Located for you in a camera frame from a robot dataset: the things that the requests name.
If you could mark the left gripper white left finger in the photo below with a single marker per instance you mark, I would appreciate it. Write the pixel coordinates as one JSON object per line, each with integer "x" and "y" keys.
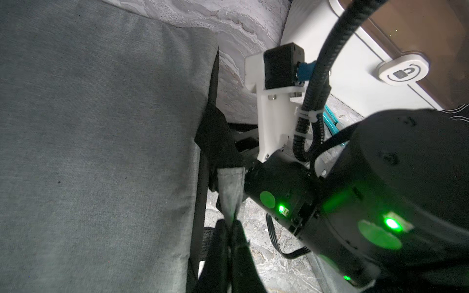
{"x": 214, "y": 277}

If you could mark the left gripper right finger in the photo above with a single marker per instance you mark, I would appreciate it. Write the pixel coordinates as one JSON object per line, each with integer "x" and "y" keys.
{"x": 243, "y": 275}

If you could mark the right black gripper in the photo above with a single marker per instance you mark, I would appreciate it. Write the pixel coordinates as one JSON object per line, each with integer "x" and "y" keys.
{"x": 285, "y": 189}

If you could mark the grey laptop bag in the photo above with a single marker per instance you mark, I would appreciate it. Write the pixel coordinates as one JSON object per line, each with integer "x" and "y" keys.
{"x": 99, "y": 166}

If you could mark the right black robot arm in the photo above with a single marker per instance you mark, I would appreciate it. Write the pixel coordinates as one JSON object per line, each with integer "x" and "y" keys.
{"x": 385, "y": 201}

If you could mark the teal flat tool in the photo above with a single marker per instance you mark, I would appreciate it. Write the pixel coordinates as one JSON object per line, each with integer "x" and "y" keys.
{"x": 331, "y": 121}

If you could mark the brown lid storage box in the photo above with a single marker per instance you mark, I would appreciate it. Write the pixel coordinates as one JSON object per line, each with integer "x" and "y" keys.
{"x": 407, "y": 55}

